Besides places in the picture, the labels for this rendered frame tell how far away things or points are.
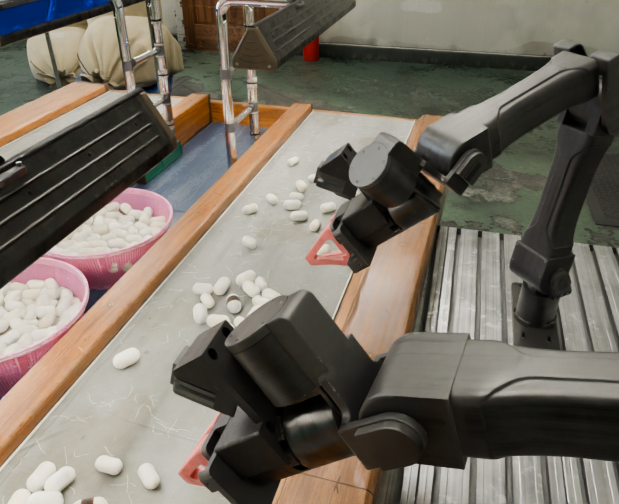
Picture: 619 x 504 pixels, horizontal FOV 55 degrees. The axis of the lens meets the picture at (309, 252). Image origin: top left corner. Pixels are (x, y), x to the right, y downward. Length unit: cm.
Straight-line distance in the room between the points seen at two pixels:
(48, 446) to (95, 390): 10
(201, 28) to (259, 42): 470
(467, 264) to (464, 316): 17
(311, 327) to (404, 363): 7
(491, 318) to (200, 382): 71
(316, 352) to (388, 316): 50
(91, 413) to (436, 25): 476
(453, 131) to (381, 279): 31
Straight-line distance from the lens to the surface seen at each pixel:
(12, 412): 82
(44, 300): 104
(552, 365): 38
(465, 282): 115
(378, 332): 86
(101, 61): 389
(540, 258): 97
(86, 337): 90
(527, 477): 85
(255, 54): 104
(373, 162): 69
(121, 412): 81
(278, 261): 105
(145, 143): 68
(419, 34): 530
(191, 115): 178
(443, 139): 74
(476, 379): 37
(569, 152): 92
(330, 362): 40
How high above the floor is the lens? 131
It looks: 32 degrees down
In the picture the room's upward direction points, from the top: straight up
